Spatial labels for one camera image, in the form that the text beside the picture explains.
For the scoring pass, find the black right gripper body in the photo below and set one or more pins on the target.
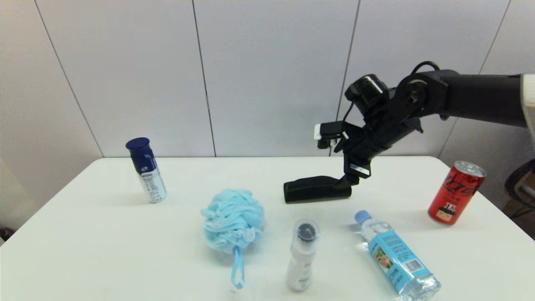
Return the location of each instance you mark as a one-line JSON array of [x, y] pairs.
[[372, 140]]

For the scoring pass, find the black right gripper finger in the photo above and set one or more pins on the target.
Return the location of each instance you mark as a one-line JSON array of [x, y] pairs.
[[342, 181], [357, 170]]

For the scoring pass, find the black glasses case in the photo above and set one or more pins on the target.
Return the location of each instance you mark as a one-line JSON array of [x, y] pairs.
[[311, 190]]

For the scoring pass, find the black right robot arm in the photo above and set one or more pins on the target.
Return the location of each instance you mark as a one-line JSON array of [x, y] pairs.
[[480, 96]]

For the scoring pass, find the white bottle with clear cap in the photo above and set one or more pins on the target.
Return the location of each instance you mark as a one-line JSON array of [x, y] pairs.
[[301, 255]]

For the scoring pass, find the water bottle with blue label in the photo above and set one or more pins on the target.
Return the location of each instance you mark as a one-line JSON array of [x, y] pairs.
[[395, 255]]

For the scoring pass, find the red cola can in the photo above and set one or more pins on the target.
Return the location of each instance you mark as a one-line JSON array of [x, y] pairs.
[[455, 194]]

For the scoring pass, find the light blue bath loofah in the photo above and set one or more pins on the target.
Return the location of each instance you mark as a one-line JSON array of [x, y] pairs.
[[232, 219]]

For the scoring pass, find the navy and white spray can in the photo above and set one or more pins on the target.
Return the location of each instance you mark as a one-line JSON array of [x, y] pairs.
[[149, 175]]

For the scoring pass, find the dark floor object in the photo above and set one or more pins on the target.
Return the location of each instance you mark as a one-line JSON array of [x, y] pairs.
[[4, 235]]

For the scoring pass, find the black and white wrist camera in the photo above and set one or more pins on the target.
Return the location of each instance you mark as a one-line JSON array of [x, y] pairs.
[[330, 133]]

